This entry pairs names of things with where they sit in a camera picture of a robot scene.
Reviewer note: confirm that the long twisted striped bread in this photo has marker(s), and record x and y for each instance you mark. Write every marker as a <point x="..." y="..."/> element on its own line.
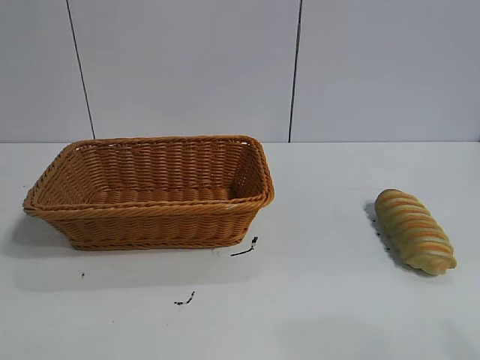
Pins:
<point x="414" y="234"/>

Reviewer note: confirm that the brown woven wicker basket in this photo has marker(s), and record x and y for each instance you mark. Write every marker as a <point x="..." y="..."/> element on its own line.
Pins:
<point x="150" y="225"/>

